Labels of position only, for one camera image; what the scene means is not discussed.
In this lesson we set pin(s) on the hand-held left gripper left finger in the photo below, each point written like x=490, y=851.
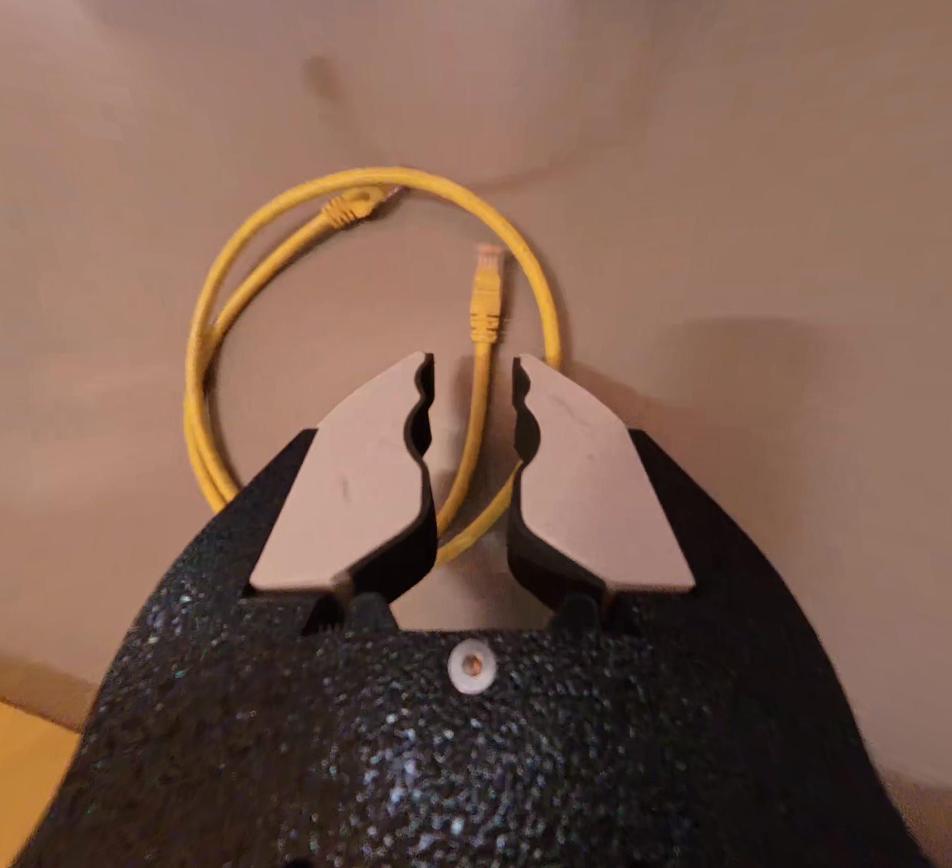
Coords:
x=349, y=496

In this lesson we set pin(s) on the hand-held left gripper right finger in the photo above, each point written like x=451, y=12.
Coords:
x=595, y=503

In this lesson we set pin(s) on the yellow plastic piece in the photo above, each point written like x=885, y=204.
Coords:
x=30, y=786

